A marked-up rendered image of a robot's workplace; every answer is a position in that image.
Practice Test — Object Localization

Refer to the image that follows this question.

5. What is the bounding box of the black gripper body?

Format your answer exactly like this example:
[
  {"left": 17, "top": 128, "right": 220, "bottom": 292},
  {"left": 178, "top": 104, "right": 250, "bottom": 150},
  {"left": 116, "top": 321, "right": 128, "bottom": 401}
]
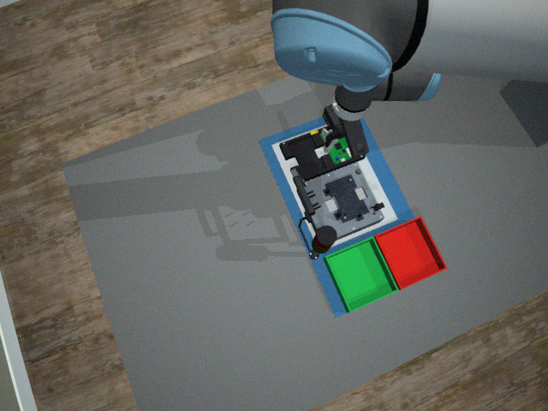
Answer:
[{"left": 323, "top": 104, "right": 344, "bottom": 139}]

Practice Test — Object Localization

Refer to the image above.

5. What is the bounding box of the green bin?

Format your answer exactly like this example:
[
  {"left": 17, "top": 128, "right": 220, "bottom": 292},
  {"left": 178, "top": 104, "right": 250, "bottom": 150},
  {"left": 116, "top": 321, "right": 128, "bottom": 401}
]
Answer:
[{"left": 323, "top": 237, "right": 399, "bottom": 313}]

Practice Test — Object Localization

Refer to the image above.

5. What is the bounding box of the green circuit board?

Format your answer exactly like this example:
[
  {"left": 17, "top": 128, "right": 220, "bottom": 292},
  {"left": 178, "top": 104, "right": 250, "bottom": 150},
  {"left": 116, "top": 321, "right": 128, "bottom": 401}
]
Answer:
[{"left": 328, "top": 137, "right": 352, "bottom": 164}]

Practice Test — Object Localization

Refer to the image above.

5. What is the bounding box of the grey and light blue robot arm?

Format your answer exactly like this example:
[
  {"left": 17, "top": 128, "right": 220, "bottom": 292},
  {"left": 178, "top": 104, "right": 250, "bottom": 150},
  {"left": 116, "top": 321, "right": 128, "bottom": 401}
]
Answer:
[{"left": 271, "top": 0, "right": 548, "bottom": 158}]

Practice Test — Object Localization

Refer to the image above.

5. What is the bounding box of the red bin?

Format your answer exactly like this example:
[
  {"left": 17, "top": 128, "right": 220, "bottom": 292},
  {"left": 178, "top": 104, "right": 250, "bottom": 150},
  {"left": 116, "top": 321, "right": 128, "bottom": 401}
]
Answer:
[{"left": 374, "top": 217, "right": 447, "bottom": 290}]

